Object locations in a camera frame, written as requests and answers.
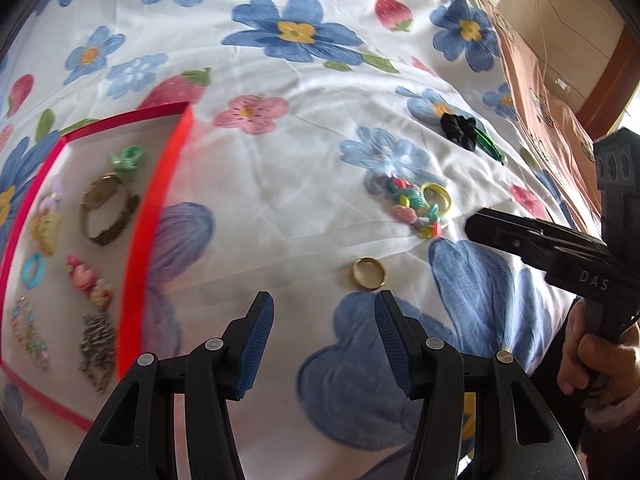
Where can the red shallow box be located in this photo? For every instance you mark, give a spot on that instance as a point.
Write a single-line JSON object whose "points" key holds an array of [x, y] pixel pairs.
{"points": [[75, 260]]}

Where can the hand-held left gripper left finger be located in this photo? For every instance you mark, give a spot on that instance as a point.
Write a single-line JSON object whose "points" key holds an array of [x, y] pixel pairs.
{"points": [[255, 345]]}

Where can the dark green hair clip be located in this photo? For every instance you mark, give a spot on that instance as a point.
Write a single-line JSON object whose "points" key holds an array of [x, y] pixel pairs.
{"points": [[491, 146]]}

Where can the yellow hair clip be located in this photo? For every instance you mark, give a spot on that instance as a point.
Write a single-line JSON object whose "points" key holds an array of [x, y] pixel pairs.
{"points": [[45, 230]]}

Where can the wooden door frame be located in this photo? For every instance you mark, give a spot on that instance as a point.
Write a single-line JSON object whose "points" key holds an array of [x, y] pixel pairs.
{"points": [[607, 80]]}

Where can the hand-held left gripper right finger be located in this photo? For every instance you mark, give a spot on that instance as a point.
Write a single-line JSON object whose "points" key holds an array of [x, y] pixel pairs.
{"points": [[392, 345]]}

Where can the black scrunchie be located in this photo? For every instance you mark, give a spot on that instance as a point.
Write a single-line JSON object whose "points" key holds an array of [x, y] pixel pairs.
{"points": [[457, 130]]}

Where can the peach printed blanket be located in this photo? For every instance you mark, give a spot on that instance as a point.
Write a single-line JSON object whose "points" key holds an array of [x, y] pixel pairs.
{"points": [[540, 110]]}

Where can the person's right forearm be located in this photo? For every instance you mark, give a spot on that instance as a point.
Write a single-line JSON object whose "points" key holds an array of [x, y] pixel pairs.
{"points": [[612, 435]]}

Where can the gold mesh band watch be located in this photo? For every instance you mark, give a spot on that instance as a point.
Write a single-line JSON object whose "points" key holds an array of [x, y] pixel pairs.
{"points": [[107, 207]]}

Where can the floral bedsheet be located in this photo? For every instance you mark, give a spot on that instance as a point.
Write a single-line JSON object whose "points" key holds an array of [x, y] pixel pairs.
{"points": [[300, 135]]}

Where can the person's right hand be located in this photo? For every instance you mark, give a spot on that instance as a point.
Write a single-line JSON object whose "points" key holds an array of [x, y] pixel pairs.
{"points": [[600, 360]]}

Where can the pink hair clip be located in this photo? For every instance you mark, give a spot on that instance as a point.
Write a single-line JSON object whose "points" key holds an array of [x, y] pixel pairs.
{"points": [[89, 280]]}

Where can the purple hair clip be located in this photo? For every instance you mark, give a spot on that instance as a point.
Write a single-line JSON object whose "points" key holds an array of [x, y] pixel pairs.
{"points": [[52, 195]]}

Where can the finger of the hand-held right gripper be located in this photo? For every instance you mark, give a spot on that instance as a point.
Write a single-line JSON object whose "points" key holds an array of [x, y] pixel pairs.
{"points": [[500, 227], [575, 272]]}

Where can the mint green hair clip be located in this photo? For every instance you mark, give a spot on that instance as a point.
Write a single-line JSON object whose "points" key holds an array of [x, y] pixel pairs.
{"points": [[126, 161]]}

